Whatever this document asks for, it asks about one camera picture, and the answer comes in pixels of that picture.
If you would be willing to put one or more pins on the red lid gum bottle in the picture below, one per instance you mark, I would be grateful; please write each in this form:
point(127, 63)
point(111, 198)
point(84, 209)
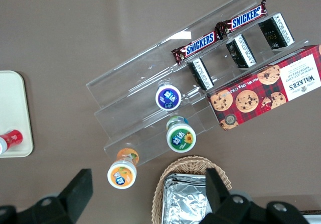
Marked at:
point(12, 138)

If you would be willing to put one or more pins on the orange lid gum bottle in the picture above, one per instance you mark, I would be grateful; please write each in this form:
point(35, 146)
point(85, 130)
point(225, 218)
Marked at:
point(122, 175)

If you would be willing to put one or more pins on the green lid gum bottle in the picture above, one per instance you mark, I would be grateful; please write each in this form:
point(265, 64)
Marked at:
point(181, 137)

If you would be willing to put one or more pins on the blue lid gum bottle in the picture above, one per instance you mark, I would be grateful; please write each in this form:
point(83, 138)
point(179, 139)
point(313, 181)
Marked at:
point(168, 98)

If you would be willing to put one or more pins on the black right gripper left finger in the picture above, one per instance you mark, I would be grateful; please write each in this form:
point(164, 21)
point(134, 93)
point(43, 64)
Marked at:
point(75, 196)

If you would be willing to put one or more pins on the clear acrylic stepped stand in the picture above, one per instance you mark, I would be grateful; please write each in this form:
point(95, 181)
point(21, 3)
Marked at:
point(140, 83)

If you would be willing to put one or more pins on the beige plastic tray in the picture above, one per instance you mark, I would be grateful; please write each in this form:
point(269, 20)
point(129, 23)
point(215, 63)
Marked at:
point(12, 108)

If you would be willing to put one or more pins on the red Walkers cookie box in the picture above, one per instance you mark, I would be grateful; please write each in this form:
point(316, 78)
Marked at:
point(263, 93)

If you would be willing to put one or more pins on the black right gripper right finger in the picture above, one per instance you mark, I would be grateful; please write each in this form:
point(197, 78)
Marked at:
point(220, 201)

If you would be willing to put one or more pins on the small black snack box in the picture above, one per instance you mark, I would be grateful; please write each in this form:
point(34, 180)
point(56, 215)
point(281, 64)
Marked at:
point(200, 73)
point(241, 51)
point(276, 31)

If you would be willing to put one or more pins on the light wicker basket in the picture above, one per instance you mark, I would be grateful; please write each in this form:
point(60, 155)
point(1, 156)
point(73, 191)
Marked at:
point(175, 166)

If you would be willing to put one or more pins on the white rectangular bin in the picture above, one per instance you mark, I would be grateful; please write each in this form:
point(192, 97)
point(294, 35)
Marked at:
point(314, 220)

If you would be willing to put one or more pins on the Snickers chocolate bar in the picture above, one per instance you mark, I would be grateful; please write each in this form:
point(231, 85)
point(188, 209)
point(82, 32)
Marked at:
point(199, 45)
point(244, 16)

